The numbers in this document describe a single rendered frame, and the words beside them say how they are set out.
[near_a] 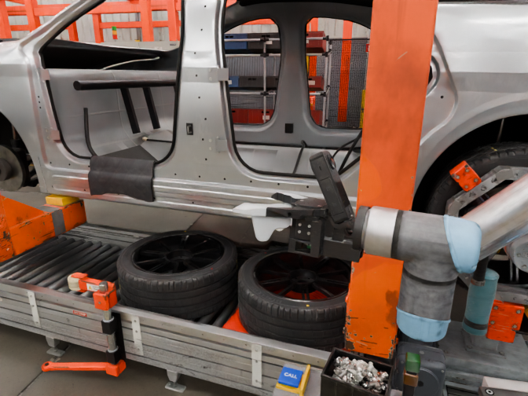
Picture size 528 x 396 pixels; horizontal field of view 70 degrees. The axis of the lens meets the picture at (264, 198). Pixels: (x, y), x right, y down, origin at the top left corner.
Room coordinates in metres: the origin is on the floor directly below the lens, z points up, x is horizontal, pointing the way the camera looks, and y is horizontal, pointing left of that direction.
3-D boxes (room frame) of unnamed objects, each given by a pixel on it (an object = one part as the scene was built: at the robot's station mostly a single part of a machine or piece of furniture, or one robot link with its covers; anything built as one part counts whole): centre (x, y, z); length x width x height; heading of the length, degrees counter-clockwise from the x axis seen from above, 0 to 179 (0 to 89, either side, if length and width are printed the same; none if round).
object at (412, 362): (0.90, -0.44, 0.64); 0.04 x 0.04 x 0.04; 71
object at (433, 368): (1.34, -0.67, 0.26); 0.42 x 0.18 x 0.35; 161
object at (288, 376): (1.02, -0.09, 0.47); 0.07 x 0.07 x 0.02; 71
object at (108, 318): (1.50, 0.73, 0.30); 0.09 x 0.05 x 0.50; 71
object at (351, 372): (0.95, -0.30, 0.51); 0.20 x 0.14 x 0.13; 63
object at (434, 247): (0.50, -0.25, 1.21); 0.11 x 0.08 x 0.09; 64
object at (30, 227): (2.09, 1.33, 0.69); 0.52 x 0.17 x 0.35; 161
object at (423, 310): (0.51, -0.25, 1.12); 0.11 x 0.08 x 0.11; 154
